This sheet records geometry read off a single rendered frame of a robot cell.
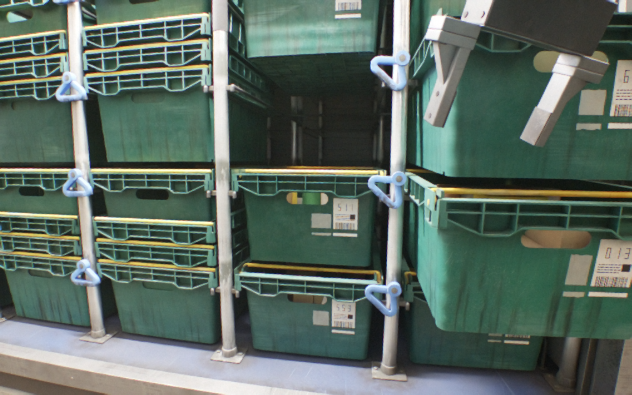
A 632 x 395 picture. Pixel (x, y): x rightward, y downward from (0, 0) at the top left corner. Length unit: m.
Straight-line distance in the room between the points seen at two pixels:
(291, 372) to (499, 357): 0.56
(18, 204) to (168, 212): 0.57
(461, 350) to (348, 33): 0.87
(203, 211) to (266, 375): 0.47
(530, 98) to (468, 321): 0.38
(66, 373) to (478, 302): 1.06
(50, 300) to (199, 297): 0.57
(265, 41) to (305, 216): 0.46
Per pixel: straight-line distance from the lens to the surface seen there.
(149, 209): 1.01
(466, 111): 0.55
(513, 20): 0.36
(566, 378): 1.07
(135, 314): 1.16
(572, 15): 0.40
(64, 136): 1.21
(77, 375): 1.14
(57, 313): 1.39
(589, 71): 0.45
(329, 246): 0.83
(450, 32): 0.34
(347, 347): 0.95
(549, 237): 0.68
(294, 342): 0.97
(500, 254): 0.58
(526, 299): 0.64
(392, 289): 0.81
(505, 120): 0.57
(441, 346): 0.97
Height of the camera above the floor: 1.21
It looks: 7 degrees down
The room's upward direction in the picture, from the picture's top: straight up
